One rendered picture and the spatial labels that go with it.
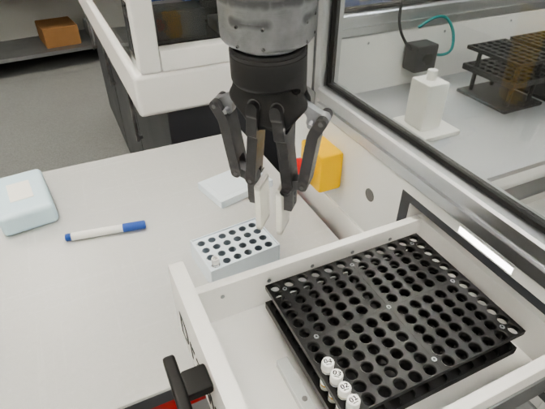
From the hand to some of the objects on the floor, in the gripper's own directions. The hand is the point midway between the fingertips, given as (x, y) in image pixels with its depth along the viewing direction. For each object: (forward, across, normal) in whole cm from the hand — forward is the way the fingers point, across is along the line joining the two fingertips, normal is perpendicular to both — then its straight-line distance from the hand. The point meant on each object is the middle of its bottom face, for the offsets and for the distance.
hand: (272, 204), depth 56 cm
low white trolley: (+96, -25, +2) cm, 100 cm away
